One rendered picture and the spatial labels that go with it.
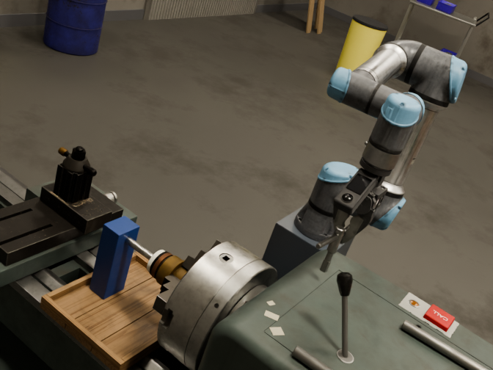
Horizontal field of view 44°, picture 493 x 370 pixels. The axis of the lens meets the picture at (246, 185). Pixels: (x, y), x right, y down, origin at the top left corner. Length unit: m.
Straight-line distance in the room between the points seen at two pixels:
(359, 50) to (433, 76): 6.05
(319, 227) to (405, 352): 0.63
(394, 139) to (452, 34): 9.49
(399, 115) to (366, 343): 0.48
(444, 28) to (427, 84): 9.06
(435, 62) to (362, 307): 0.70
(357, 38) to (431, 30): 3.27
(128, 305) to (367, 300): 0.68
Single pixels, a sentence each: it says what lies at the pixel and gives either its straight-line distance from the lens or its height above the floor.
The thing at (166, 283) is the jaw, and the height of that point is 1.10.
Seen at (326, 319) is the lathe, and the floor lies 1.26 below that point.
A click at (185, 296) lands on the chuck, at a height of 1.16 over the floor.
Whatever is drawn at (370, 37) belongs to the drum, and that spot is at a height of 0.58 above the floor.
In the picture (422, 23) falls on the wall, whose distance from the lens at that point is 10.89.
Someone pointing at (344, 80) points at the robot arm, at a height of 1.68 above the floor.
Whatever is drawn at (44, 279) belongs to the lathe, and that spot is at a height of 0.86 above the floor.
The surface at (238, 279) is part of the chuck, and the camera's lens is 1.40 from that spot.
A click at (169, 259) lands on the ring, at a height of 1.12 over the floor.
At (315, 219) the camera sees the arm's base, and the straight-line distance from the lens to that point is 1.88.
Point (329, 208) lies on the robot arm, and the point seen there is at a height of 1.21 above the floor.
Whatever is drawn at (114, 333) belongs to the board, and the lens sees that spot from 1.69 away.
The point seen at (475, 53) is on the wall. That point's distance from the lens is 10.71.
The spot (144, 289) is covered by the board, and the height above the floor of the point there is 0.89.
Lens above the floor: 2.05
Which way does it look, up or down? 27 degrees down
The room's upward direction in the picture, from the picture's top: 19 degrees clockwise
